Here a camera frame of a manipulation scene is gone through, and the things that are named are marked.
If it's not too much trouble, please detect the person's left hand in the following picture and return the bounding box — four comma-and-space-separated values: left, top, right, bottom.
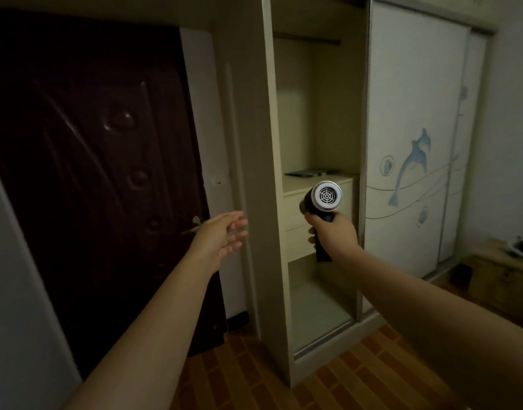
191, 211, 249, 274

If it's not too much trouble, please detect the person's right hand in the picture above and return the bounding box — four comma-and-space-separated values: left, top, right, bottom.
304, 211, 361, 264

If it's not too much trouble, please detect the dark blue hair dryer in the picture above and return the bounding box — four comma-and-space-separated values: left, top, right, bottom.
299, 181, 343, 263

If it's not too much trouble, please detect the person's right forearm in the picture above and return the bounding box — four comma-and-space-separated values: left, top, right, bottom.
335, 247, 523, 410

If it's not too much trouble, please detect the person's left forearm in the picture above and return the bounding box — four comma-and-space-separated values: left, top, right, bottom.
63, 251, 212, 410

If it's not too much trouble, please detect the cream wardrobe drawer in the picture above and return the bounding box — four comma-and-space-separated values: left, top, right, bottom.
285, 224, 326, 263
283, 180, 355, 232

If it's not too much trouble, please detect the cream wooden wardrobe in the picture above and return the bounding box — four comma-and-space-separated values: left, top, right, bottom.
214, 0, 499, 388

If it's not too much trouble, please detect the flat grey tablet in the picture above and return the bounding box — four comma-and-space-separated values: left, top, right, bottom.
285, 168, 340, 178

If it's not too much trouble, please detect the white dolphin print sliding door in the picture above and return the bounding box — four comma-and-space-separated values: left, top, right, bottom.
361, 0, 471, 314

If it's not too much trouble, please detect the dark brown embossed door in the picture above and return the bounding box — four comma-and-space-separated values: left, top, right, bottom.
0, 6, 228, 380

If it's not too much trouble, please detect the white sliding wardrobe door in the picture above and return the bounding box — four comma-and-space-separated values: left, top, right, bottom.
438, 30, 489, 264

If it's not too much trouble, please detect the wooden bedside cabinet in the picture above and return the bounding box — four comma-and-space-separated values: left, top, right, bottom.
450, 239, 523, 331

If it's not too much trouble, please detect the silver door handle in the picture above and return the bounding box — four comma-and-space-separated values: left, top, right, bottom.
180, 216, 207, 236

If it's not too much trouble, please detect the wardrobe hanging rail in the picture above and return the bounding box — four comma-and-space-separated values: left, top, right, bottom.
273, 31, 342, 46

